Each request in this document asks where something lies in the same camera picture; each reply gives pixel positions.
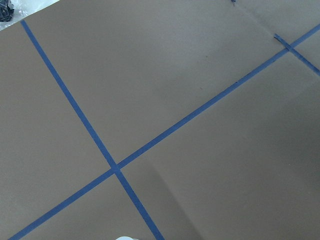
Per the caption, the mint green bowl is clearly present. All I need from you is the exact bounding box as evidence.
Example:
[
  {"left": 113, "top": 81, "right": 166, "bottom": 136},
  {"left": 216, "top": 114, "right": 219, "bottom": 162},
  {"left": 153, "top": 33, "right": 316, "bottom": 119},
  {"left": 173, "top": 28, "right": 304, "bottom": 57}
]
[{"left": 115, "top": 236, "right": 139, "bottom": 240}]

